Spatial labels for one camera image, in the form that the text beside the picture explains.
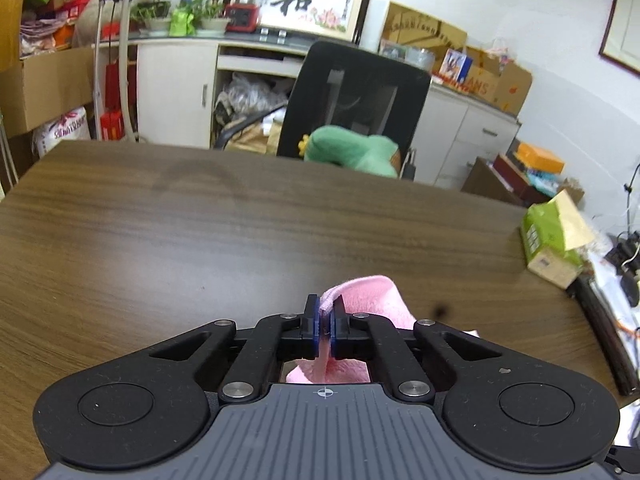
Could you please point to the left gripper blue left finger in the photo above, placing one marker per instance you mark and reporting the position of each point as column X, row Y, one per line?
column 284, row 336

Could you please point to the green plush cushion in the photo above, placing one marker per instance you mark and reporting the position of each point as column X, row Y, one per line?
column 341, row 147

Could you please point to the black mesh office chair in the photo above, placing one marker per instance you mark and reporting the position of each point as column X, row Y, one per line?
column 352, row 88

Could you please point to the pink fluffy towel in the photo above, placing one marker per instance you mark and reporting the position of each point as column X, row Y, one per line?
column 375, row 294

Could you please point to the orange flat box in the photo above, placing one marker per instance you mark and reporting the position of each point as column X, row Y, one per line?
column 539, row 159

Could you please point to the brown cardboard box on cabinet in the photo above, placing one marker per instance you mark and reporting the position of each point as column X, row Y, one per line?
column 504, row 87

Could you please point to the green tissue box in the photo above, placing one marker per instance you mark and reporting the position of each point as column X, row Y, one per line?
column 555, row 239

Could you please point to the potted green plant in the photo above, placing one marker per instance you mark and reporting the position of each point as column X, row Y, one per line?
column 175, row 19

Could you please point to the framed calligraphy picture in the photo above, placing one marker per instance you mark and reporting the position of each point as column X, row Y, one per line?
column 337, row 19

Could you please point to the white low cabinet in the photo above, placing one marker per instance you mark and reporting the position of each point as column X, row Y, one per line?
column 178, row 80

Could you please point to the large cardboard box on floor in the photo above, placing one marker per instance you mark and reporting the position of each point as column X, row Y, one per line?
column 44, row 86

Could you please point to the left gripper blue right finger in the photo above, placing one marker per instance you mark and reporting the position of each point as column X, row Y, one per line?
column 386, row 350

